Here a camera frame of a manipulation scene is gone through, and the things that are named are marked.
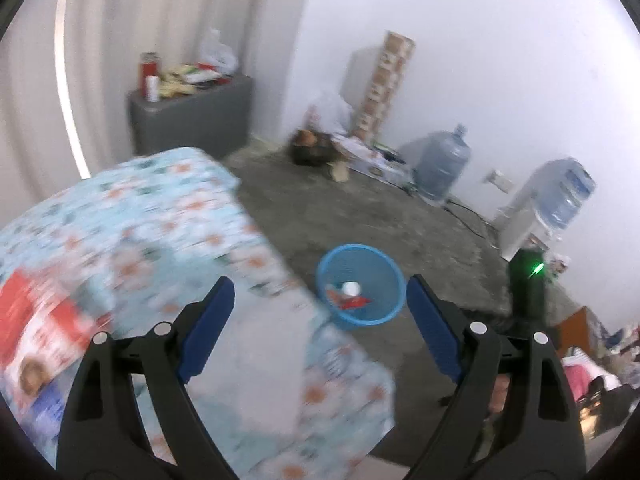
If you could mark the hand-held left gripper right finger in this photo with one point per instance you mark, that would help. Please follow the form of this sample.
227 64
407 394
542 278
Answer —
432 327

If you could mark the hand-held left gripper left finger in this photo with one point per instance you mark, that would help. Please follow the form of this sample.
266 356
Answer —
207 330

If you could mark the red snack wrapper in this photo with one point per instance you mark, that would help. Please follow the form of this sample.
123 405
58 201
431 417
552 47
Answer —
357 303

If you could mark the blue plastic wastebasket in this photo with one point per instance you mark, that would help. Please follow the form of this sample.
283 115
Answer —
360 260

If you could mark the red and white carton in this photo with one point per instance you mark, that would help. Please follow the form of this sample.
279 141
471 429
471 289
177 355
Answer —
45 310

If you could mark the orange wooden furniture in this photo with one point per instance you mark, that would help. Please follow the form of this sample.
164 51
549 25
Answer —
575 330

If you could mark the white water dispenser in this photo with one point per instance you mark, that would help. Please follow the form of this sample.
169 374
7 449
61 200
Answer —
520 230

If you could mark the pink cloth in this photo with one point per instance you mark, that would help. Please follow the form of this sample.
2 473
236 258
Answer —
580 380

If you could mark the blue dispenser water jug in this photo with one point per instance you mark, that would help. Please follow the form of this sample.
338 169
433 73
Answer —
565 195

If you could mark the floral light blue blanket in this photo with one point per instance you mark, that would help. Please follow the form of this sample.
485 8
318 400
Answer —
175 220

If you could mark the large blue water jug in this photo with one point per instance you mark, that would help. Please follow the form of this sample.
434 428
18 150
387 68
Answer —
442 165

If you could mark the white printed cardboard box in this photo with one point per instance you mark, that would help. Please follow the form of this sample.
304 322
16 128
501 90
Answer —
370 162

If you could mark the grey cabinet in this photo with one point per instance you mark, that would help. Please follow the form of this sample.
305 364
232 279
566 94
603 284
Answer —
190 115

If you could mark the white plastic shopping bag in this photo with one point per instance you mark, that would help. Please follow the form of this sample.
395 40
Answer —
332 110

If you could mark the tall patterned cardboard box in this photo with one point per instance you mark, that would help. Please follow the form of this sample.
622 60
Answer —
385 85

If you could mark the small white bottle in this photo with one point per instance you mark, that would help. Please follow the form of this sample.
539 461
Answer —
151 89

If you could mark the pile of yellow snack packets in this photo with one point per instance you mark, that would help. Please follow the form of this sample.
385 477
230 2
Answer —
177 80

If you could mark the red jar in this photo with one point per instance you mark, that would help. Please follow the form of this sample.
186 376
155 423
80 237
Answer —
148 65

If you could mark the clear plastic bag with knot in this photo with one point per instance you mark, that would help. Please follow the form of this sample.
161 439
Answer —
217 52

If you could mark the white pleated curtain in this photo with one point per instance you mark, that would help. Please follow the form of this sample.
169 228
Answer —
125 10

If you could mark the white wall socket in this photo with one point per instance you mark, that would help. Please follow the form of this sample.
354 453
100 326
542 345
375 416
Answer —
500 181

